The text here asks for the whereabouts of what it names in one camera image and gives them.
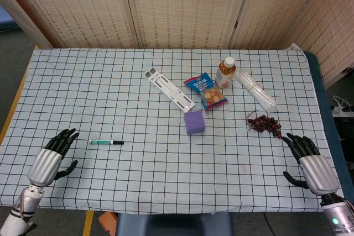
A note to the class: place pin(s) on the dark blue chair back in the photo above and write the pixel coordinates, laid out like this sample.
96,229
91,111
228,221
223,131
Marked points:
174,225

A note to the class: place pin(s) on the purple foam cube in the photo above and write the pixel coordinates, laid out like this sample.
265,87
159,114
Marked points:
194,122

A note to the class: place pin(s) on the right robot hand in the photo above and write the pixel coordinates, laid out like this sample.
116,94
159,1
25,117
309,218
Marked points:
318,172

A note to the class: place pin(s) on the white folding laptop stand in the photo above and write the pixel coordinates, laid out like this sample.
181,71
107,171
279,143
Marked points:
169,89

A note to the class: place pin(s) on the woven folding screen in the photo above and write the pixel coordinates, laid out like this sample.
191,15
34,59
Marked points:
177,6

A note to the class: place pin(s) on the tea bottle white cap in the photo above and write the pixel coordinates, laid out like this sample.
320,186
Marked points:
225,74

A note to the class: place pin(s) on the green marker black cap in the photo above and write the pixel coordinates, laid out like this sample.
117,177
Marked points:
106,142

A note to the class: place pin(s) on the checkered white tablecloth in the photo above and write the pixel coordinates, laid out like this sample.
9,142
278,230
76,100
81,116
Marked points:
166,169

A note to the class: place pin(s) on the dark red grape bunch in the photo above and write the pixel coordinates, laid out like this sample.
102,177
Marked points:
264,125

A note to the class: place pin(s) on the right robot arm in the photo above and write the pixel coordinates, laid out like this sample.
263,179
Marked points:
337,214

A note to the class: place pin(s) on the clear plastic straw pack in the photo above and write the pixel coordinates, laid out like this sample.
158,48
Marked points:
257,91

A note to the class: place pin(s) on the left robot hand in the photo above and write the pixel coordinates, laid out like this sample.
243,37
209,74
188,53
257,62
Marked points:
45,165

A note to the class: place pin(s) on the orange box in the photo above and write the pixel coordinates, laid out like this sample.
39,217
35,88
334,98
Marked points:
106,223

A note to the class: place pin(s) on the white power strip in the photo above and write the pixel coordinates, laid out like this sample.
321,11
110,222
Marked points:
341,108

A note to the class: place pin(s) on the blue biscuit snack bag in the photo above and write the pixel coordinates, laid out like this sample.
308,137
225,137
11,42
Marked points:
206,91

